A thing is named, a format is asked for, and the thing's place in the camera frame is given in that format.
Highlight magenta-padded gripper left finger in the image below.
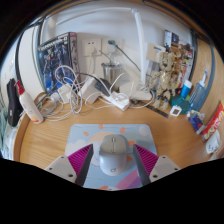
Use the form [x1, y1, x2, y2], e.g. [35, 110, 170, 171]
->
[44, 143, 95, 187]

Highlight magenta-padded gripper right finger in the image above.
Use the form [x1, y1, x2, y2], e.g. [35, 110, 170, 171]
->
[133, 143, 181, 187]

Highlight grey computer mouse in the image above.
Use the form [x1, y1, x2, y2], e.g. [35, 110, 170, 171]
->
[98, 133, 129, 177]

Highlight pastel cloud print mouse pad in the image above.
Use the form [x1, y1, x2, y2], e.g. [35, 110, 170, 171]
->
[63, 123, 158, 191]

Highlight black ruler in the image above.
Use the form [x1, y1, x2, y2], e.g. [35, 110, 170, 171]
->
[153, 104, 169, 118]

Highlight white mug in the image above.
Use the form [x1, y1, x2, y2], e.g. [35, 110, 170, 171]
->
[204, 129, 222, 155]

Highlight blue packet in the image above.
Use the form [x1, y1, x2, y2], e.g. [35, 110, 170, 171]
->
[186, 110, 207, 134]

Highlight blue plaid pillow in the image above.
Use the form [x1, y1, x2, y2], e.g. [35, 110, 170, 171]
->
[1, 123, 18, 158]

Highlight white red-capped pump lotion bottle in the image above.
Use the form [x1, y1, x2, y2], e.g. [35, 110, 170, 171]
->
[13, 79, 44, 125]

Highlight red chip can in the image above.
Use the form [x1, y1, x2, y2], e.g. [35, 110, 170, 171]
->
[200, 100, 224, 143]

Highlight teal round dish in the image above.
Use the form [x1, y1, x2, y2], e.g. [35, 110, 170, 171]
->
[168, 94, 191, 116]

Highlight white charger block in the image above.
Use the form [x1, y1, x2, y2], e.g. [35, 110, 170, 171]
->
[58, 83, 73, 103]

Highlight blue spray bottle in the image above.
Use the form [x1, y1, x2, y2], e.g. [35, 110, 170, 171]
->
[188, 69, 209, 112]

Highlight white power strip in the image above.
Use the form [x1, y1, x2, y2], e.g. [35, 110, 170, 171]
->
[103, 91, 131, 112]

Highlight black bag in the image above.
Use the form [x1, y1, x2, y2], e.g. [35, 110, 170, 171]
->
[5, 78, 23, 128]

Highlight large white power adapter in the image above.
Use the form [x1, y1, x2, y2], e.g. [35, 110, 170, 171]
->
[79, 77, 101, 104]

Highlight tan robot figurine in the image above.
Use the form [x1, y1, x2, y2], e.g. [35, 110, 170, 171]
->
[151, 51, 179, 111]

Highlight black power adapter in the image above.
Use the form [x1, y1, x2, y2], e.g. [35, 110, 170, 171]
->
[94, 78, 111, 97]

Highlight metal cup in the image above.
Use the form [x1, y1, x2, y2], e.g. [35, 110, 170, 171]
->
[100, 61, 124, 86]

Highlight blue robot model kit box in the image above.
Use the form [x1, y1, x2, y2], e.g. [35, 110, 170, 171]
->
[37, 31, 81, 95]

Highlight white carton box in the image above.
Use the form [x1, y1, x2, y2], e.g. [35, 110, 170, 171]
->
[144, 42, 167, 73]

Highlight colourful poster box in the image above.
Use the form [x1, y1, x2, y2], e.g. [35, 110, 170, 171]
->
[163, 29, 195, 88]

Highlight white desk lamp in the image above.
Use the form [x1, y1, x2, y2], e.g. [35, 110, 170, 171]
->
[54, 7, 153, 102]

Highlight small white square frame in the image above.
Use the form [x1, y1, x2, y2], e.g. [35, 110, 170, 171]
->
[169, 104, 183, 117]

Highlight white cable bundle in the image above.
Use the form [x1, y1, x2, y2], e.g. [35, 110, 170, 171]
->
[38, 64, 156, 121]

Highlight green plug with grey cable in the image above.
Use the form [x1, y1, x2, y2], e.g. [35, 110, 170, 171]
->
[108, 39, 141, 73]

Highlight white wall outlet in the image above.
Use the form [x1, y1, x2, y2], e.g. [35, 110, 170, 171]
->
[101, 37, 124, 54]
[81, 37, 102, 57]

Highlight grey metal desk frame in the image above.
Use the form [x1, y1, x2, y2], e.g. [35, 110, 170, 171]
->
[13, 0, 218, 108]

